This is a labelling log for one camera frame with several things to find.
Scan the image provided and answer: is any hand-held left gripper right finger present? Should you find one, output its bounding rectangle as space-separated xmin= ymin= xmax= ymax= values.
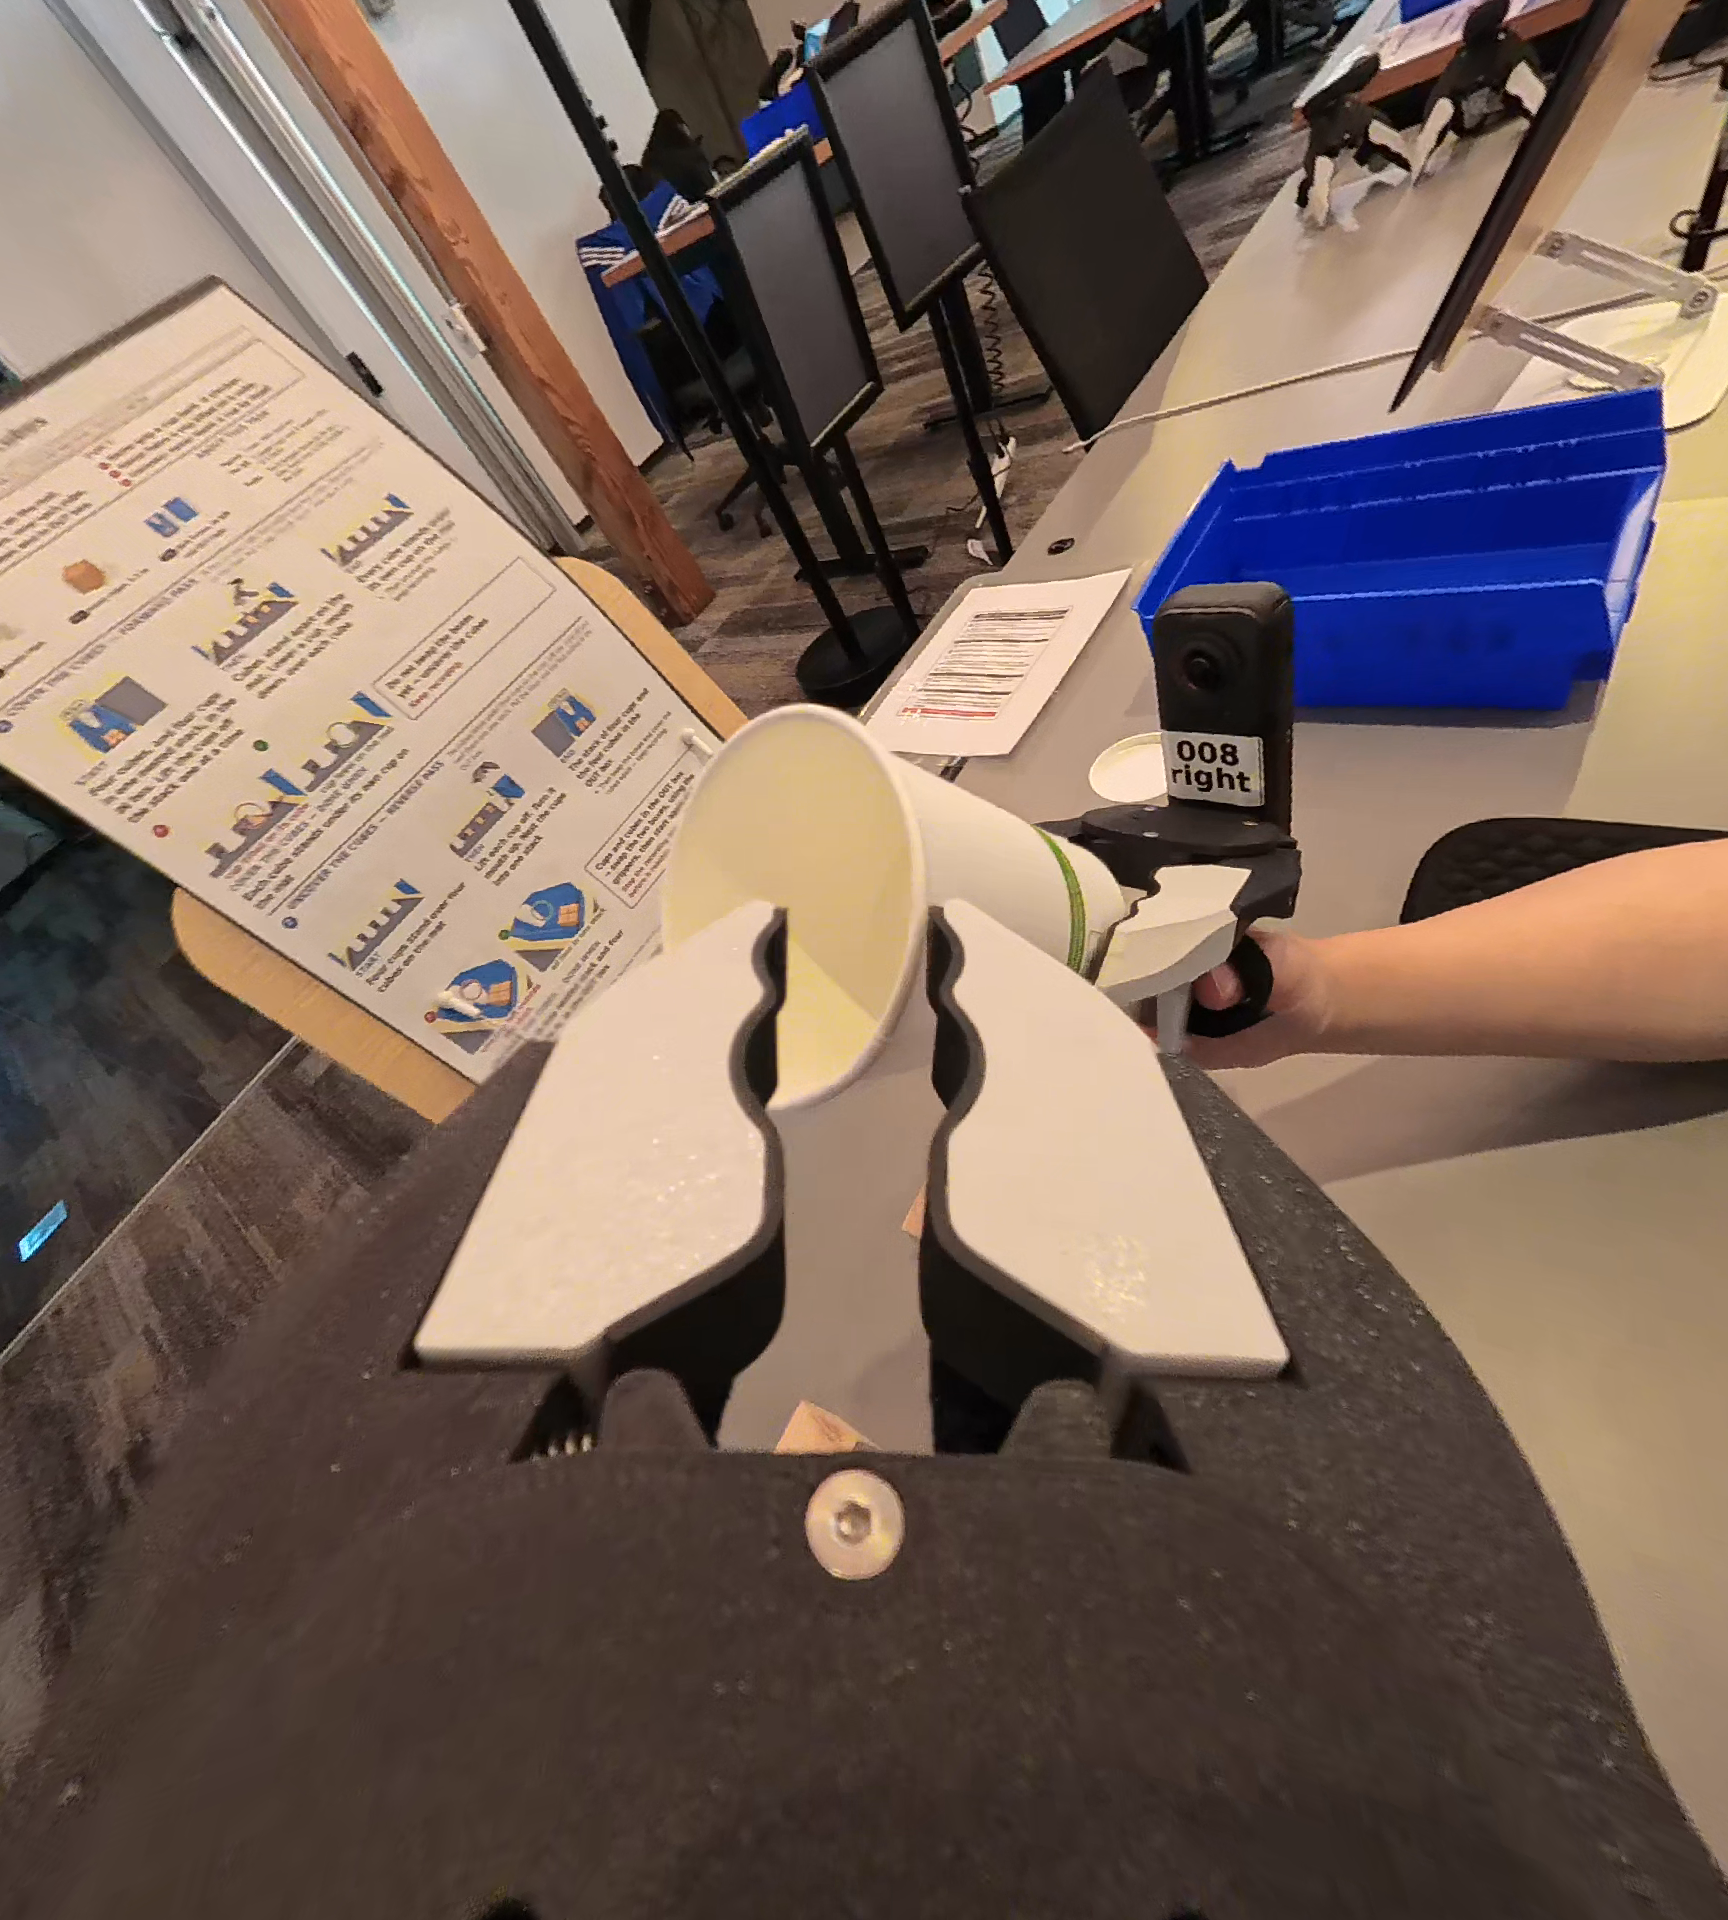
xmin=921 ymin=896 xmax=1295 ymax=1381

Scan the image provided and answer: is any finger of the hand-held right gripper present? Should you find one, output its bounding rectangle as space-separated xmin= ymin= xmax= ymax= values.
xmin=1097 ymin=861 xmax=1248 ymax=995

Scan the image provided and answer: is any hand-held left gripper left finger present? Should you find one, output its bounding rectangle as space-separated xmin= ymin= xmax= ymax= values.
xmin=415 ymin=902 xmax=793 ymax=1370

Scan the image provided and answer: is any white paper cup green band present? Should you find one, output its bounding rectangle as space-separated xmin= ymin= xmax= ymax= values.
xmin=658 ymin=704 xmax=1129 ymax=1115
xmin=1087 ymin=731 xmax=1177 ymax=807

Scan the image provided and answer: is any blue plastic bin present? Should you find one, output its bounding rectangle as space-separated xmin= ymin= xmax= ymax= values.
xmin=1134 ymin=386 xmax=1669 ymax=712

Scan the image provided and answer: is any person's right forearm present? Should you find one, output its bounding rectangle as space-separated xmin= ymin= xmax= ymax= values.
xmin=1320 ymin=828 xmax=1728 ymax=1070

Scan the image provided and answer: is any person's right hand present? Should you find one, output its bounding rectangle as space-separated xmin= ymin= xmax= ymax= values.
xmin=1189 ymin=930 xmax=1350 ymax=1073

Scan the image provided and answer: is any laminated paper sheet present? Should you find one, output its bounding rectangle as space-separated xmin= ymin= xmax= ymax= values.
xmin=864 ymin=565 xmax=1136 ymax=759

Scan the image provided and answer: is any black quilted wrist rest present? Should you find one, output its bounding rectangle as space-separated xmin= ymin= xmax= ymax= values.
xmin=1400 ymin=816 xmax=1728 ymax=927

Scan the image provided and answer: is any black office chair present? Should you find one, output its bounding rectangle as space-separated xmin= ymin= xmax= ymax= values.
xmin=961 ymin=60 xmax=1215 ymax=448

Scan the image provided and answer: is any idle black white gripper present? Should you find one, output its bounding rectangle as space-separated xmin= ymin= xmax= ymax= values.
xmin=1411 ymin=0 xmax=1550 ymax=148
xmin=1290 ymin=52 xmax=1416 ymax=229

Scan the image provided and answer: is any black portrait display stand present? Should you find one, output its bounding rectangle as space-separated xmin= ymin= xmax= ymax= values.
xmin=804 ymin=0 xmax=1021 ymax=569
xmin=707 ymin=146 xmax=931 ymax=710

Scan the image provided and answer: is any printed instruction sheet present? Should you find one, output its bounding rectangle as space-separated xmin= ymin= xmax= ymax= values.
xmin=0 ymin=276 xmax=724 ymax=1051

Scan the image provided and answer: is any blue jacket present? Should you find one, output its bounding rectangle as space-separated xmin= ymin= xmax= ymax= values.
xmin=577 ymin=179 xmax=716 ymax=438

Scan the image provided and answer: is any wooden pillar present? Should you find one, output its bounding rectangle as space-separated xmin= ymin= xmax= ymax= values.
xmin=249 ymin=0 xmax=720 ymax=624

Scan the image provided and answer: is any black pole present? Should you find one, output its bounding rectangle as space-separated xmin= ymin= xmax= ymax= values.
xmin=505 ymin=0 xmax=882 ymax=602

